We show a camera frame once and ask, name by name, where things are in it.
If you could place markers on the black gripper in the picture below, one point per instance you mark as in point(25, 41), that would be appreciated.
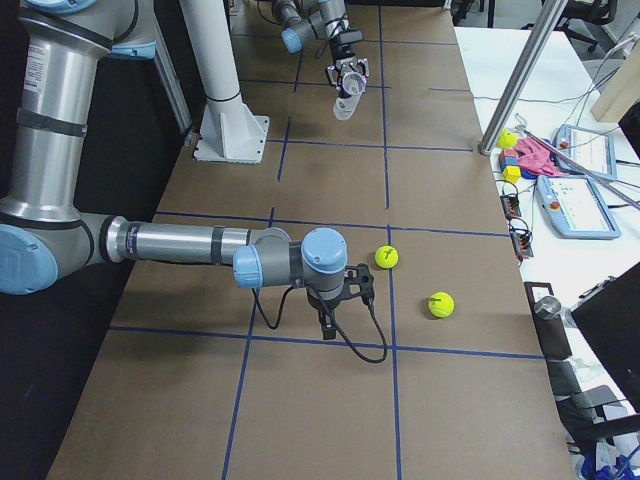
point(318, 303)
point(344, 53)

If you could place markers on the clear tennis ball can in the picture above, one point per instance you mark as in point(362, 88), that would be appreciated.
point(351, 88)

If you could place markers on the yellow tennis ball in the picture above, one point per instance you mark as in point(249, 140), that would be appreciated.
point(441, 304)
point(386, 256)

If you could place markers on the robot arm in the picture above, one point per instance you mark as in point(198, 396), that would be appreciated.
point(87, 171)
point(305, 21)

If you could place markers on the spare tennis ball one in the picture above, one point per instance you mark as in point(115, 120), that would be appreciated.
point(507, 139)

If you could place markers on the red cube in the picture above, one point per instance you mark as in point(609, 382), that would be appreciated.
point(508, 155)

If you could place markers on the reacher grabber stick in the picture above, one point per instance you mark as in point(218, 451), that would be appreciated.
point(559, 154)

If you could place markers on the blue cube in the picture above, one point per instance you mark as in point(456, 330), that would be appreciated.
point(508, 162)

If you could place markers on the yellow cube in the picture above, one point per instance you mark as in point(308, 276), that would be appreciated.
point(511, 173)

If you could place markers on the pink cloth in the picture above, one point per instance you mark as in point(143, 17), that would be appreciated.
point(535, 159)

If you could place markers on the steel cup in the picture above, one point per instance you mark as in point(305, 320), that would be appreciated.
point(547, 308)

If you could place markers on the teach pendant tablet upper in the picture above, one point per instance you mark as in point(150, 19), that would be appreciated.
point(592, 150)

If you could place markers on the teach pendant tablet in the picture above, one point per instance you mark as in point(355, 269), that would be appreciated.
point(592, 150)
point(575, 208)

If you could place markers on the teach pendant tablet lower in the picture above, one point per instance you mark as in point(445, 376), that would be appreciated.
point(575, 208)

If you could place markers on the black monitor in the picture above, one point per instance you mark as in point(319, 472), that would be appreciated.
point(608, 318)

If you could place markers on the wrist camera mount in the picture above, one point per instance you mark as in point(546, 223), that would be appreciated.
point(359, 283)

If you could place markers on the white pedestal column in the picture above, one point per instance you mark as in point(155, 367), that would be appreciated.
point(229, 131)

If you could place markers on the aluminium frame post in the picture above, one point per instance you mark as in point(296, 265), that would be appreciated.
point(543, 26)

